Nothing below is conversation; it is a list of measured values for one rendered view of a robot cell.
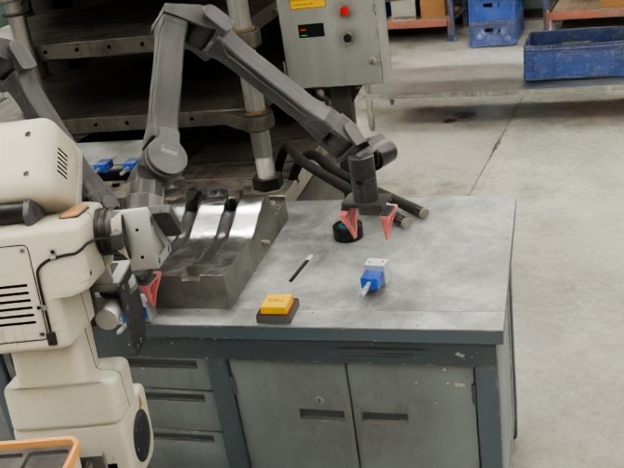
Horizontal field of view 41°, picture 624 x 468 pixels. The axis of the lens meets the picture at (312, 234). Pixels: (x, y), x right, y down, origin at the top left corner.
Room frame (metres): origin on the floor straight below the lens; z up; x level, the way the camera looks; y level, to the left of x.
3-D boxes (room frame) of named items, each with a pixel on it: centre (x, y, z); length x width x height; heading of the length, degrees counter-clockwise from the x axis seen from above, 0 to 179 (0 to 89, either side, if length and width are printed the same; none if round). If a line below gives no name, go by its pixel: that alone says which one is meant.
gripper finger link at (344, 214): (1.75, -0.11, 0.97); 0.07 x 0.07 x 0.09; 64
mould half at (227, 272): (2.00, 0.26, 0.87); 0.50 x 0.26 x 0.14; 162
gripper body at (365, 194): (1.73, -0.13, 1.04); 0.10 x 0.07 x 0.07; 64
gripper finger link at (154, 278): (1.72, 0.40, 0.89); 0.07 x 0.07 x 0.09; 68
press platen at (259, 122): (3.02, 0.54, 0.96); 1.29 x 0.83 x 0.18; 72
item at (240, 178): (3.02, 0.55, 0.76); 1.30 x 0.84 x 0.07; 72
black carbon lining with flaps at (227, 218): (1.98, 0.27, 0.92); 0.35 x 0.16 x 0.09; 162
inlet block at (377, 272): (1.70, -0.12, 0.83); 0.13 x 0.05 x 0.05; 154
